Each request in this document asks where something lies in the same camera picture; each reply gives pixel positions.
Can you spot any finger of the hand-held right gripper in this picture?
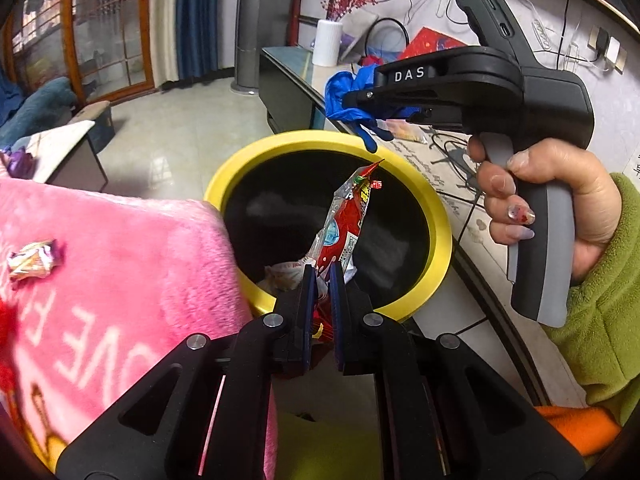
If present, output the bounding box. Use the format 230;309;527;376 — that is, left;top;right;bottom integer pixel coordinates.
342;87;436;123

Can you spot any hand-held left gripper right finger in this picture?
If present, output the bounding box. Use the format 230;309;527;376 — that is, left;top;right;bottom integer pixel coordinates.
327;260;586;480

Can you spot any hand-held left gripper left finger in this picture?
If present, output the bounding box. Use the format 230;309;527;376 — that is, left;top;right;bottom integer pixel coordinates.
56;264;321;480

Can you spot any blue glove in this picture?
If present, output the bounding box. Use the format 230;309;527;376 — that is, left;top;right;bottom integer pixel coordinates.
324;65;426;153

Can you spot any red snack packet blue logo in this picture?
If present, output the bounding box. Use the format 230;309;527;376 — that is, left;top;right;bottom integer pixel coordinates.
300;159;386;341

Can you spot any yellow-rimmed black trash bin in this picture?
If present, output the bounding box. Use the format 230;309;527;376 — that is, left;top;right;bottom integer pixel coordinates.
204;131;453;323

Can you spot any green sleeved right forearm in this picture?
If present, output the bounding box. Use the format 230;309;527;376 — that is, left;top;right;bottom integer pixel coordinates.
542;172;640;411

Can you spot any person's right hand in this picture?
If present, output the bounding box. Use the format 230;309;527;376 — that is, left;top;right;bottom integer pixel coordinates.
467;137;623;283

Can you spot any white wrapper in bin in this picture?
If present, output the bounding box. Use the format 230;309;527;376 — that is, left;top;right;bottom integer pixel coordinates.
262;260;308;292

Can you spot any clear candy bag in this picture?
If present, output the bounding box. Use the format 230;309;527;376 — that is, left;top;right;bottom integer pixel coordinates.
385;120;432;144

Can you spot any purple box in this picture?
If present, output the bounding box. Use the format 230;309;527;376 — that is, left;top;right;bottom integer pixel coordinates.
340;12;381;63

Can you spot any white vase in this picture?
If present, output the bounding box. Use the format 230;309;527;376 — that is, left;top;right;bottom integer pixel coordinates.
312;19;343;67

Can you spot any silver tower air conditioner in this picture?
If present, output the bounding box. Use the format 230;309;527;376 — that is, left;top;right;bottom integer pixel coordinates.
231;0;301;97

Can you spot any yellow-green cloth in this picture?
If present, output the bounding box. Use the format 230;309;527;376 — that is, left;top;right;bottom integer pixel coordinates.
272;410;386;480

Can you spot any blue curtain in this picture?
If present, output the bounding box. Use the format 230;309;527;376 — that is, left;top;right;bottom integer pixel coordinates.
175;0;241;83

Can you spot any pink printed blanket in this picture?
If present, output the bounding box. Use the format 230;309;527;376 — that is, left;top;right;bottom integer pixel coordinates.
0;177;278;480

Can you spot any beige curtain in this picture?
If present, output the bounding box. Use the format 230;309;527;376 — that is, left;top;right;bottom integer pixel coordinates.
152;0;181;88

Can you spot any orange cloth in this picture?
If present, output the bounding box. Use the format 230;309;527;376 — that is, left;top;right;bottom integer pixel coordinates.
532;405;623;456

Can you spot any wooden glass door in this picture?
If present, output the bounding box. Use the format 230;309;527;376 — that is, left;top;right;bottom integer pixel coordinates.
2;0;156;106

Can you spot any silver foil candy wrapper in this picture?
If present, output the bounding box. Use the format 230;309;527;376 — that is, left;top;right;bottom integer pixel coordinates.
7;239;66;281

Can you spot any low white-top table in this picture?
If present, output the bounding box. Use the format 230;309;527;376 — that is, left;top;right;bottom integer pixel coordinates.
22;120;108;191

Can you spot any small purple wrapper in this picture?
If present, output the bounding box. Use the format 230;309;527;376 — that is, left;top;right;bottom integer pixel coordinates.
2;147;36;178

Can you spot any black cable loop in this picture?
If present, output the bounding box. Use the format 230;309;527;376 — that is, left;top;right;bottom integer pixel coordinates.
365;17;408;61

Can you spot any wall socket with chargers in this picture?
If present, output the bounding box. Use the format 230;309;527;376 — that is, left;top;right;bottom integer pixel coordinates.
590;25;628;70

